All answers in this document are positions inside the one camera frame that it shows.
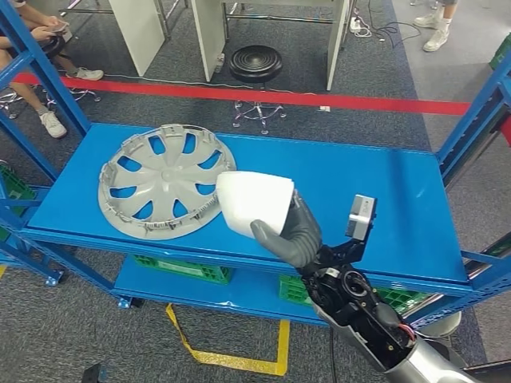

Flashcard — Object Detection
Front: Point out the white desk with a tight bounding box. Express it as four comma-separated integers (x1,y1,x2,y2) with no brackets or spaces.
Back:
60,0,189,77
189,0,357,92

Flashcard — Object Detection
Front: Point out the silver wheel hubcap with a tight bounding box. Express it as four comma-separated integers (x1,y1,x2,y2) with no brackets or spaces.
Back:
97,123,237,242

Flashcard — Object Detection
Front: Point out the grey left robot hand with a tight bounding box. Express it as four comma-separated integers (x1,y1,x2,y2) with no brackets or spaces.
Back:
82,362,109,383

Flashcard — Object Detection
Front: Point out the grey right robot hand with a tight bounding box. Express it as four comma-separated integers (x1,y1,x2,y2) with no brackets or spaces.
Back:
250,191,324,270

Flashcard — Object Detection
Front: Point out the white power strip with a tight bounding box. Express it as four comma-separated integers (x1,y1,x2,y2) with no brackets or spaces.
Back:
349,14,373,39

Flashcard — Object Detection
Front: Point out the black round stool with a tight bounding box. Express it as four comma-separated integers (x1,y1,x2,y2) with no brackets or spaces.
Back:
229,44,288,136

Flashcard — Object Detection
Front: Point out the black swivel chair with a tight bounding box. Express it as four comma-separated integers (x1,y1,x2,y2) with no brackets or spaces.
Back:
0,34,100,120

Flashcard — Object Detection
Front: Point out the white plastic shell part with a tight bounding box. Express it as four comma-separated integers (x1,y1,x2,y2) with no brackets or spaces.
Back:
215,170,295,238

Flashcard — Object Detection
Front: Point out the red floor tape line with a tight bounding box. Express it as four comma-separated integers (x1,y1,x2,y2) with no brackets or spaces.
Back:
14,72,511,146

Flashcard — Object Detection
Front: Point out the person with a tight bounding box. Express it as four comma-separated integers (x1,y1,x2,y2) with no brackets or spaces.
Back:
0,0,105,140
413,0,459,54

